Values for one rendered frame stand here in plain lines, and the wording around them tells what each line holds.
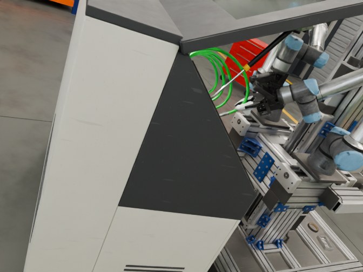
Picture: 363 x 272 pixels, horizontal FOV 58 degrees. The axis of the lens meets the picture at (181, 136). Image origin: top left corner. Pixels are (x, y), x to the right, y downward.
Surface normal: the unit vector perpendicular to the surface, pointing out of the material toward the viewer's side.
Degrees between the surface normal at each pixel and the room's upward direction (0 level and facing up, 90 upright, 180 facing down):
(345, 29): 90
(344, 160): 98
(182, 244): 90
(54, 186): 90
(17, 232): 0
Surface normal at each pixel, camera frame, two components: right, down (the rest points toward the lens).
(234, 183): 0.21, 0.56
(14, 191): 0.37, -0.81
